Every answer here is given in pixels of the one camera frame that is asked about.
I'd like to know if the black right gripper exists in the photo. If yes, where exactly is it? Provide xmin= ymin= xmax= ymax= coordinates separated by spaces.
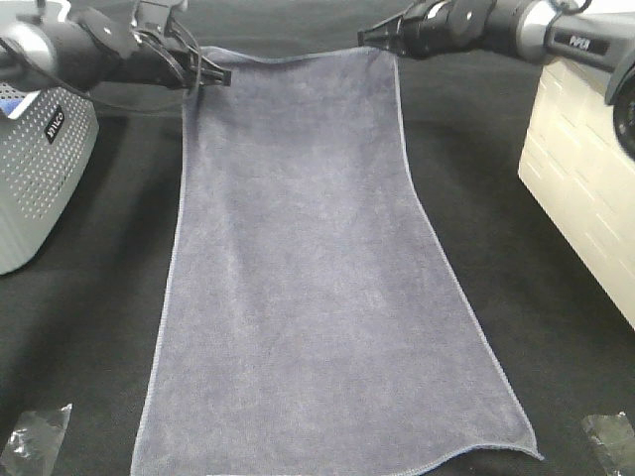
xmin=357 ymin=1 xmax=464 ymax=60

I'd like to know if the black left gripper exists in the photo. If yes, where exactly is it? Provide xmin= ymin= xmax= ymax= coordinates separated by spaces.
xmin=126 ymin=29 xmax=232 ymax=90

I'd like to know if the grey-blue terry towel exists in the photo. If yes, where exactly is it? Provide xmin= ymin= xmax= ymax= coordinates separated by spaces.
xmin=131 ymin=47 xmax=539 ymax=475

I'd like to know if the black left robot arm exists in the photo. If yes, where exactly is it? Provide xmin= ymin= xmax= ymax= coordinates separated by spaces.
xmin=1 ymin=1 xmax=231 ymax=94

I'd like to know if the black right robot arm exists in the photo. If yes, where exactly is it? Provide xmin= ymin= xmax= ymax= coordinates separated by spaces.
xmin=357 ymin=0 xmax=634 ymax=156

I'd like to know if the grey perforated laundry basket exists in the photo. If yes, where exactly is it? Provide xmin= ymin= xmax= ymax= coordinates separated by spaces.
xmin=0 ymin=83 xmax=99 ymax=275

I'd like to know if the light blue cloth in basket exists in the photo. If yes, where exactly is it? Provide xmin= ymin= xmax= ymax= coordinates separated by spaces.
xmin=1 ymin=93 xmax=38 ymax=120

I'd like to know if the white box with grey rim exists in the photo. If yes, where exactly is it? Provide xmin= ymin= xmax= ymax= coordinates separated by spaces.
xmin=518 ymin=59 xmax=634 ymax=322

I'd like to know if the black table cloth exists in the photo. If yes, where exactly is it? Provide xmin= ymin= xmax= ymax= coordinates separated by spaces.
xmin=0 ymin=0 xmax=635 ymax=476

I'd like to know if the clear tape strip left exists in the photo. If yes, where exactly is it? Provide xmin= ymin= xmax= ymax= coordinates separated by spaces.
xmin=1 ymin=404 xmax=73 ymax=476

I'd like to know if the clear tape strip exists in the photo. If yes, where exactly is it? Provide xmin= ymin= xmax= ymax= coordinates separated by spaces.
xmin=581 ymin=412 xmax=634 ymax=476
xmin=1 ymin=404 xmax=73 ymax=476

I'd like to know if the clear tape strip right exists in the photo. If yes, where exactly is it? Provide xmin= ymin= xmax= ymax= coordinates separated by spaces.
xmin=581 ymin=412 xmax=634 ymax=476

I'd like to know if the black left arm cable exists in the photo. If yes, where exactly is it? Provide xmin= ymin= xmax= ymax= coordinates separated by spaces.
xmin=88 ymin=22 xmax=204 ymax=113

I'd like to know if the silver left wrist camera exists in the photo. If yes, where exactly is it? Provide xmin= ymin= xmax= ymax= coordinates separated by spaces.
xmin=132 ymin=0 xmax=190 ymax=25

